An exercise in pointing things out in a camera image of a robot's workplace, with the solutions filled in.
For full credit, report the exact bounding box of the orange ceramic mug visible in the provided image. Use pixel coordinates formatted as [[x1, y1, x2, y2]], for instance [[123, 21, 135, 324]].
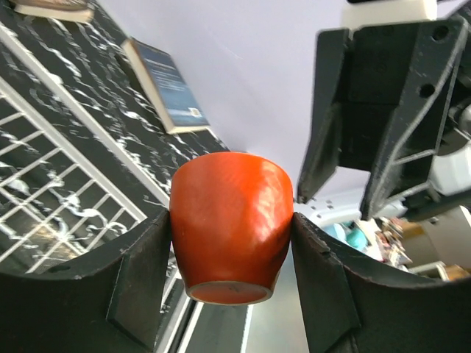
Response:
[[169, 151, 294, 305]]

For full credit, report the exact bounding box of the white wire dish rack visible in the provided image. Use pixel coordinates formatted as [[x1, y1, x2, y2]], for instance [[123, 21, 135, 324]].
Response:
[[1, 22, 197, 352]]

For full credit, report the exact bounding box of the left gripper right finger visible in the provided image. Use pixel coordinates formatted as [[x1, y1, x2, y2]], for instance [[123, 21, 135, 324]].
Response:
[[291, 213, 470, 352]]

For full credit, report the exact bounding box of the black marble mat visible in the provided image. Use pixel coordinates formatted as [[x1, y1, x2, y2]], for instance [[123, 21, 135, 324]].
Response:
[[1, 1, 224, 274]]

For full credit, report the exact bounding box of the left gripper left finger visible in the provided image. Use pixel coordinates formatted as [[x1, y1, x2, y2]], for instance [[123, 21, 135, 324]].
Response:
[[1, 211, 171, 352]]

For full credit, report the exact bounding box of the orange cover book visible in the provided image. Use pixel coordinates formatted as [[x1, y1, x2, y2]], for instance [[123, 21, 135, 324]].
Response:
[[10, 0, 94, 24]]

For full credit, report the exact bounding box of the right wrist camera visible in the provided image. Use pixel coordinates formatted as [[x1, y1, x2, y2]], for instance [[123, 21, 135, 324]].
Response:
[[341, 0, 438, 30]]

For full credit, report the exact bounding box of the blue cover book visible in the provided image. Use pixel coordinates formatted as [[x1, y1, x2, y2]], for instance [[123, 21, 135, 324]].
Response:
[[121, 38, 210, 135]]

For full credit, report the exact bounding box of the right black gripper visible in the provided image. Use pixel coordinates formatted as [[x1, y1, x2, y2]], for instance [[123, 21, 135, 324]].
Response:
[[297, 16, 470, 221]]

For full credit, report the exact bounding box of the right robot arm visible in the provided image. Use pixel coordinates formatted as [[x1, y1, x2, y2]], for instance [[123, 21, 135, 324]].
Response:
[[297, 15, 470, 221]]

